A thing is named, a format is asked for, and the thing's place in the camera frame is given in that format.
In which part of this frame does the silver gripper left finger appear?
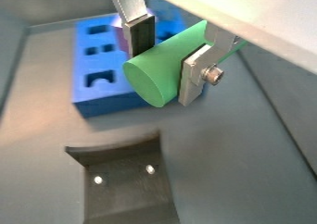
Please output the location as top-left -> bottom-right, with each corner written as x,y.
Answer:
111,0 -> 155,57

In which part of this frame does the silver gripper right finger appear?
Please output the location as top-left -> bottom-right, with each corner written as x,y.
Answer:
178,22 -> 242,106

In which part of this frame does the green cylinder peg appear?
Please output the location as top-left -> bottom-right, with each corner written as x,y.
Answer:
123,20 -> 207,107

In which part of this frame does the black curved fixture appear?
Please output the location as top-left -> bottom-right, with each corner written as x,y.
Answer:
64,131 -> 181,224

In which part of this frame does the purple pentagon peg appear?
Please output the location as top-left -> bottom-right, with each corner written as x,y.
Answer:
112,16 -> 128,53

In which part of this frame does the blue shape-sorting block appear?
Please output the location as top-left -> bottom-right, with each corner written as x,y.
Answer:
72,0 -> 191,118

